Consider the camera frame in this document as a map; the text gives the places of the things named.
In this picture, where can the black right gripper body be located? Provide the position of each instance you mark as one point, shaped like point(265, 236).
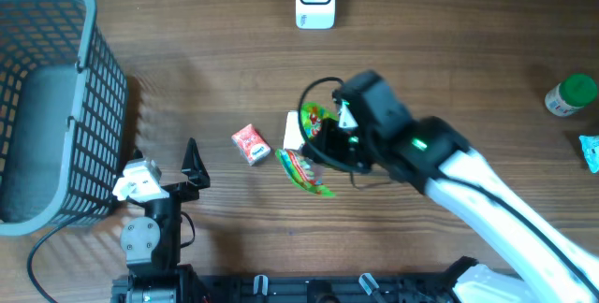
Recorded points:
point(342, 147)

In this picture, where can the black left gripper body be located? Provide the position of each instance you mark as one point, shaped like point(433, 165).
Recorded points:
point(182, 192)

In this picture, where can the Haribo worms candy bag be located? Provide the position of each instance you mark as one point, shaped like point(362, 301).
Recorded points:
point(303, 172)

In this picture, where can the white cardboard box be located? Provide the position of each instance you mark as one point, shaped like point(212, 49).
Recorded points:
point(293, 139)

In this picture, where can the red white tissue pack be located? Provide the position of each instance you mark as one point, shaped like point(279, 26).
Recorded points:
point(251, 144)

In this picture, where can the green lid spice jar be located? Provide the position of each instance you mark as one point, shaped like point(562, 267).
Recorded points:
point(571, 95)

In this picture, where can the mint green tissue pack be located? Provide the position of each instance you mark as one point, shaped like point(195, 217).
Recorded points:
point(590, 150)

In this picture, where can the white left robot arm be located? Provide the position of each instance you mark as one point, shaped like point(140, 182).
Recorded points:
point(152, 243)

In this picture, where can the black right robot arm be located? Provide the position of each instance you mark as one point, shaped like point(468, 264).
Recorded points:
point(373, 127)

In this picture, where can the grey plastic shopping basket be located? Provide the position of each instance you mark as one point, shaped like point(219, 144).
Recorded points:
point(63, 104)

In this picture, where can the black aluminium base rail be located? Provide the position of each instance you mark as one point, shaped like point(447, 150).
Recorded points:
point(397, 289)

